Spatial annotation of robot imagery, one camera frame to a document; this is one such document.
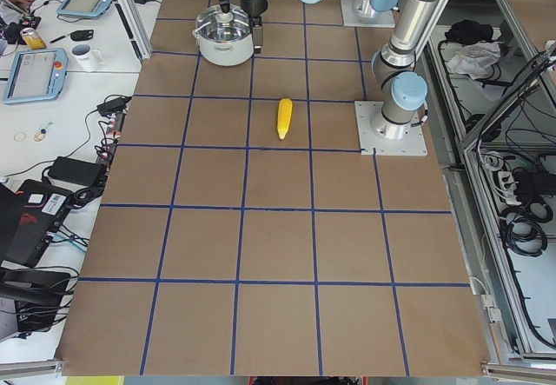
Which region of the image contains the pale green cooking pot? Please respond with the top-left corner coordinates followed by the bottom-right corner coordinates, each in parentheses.
top-left (195, 30), bottom-right (254, 66)

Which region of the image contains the white crumpled cloth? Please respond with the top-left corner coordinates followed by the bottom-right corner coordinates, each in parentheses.
top-left (447, 43), bottom-right (500, 79)

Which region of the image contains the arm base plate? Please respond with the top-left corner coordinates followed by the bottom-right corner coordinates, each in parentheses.
top-left (341, 0), bottom-right (398, 28)
top-left (354, 101), bottom-right (428, 156)

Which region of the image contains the white mug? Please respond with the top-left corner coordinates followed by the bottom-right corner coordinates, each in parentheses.
top-left (71, 44), bottom-right (104, 72)

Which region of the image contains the blue teach pendant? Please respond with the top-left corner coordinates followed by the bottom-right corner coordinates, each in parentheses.
top-left (3, 48), bottom-right (68, 104)
top-left (56, 0), bottom-right (112, 18)

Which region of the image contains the black small power brick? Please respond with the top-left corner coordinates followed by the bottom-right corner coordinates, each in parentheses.
top-left (96, 96), bottom-right (132, 116)

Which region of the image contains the black power adapter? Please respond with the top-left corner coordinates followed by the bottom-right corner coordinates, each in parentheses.
top-left (47, 156), bottom-right (106, 187)

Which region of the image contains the glass pot lid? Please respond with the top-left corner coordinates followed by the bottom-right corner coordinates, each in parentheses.
top-left (193, 4), bottom-right (250, 43)

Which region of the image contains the yellow corn cob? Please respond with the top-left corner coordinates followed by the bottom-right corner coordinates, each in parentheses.
top-left (276, 98), bottom-right (294, 140)

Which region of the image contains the blue teach pendant far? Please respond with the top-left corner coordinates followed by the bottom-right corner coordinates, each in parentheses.
top-left (56, 0), bottom-right (112, 18)

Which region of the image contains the blue teach pendant near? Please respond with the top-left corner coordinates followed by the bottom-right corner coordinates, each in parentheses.
top-left (3, 48), bottom-right (68, 104)

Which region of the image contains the aluminium frame post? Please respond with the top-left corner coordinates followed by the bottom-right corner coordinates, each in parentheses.
top-left (113, 0), bottom-right (152, 62)

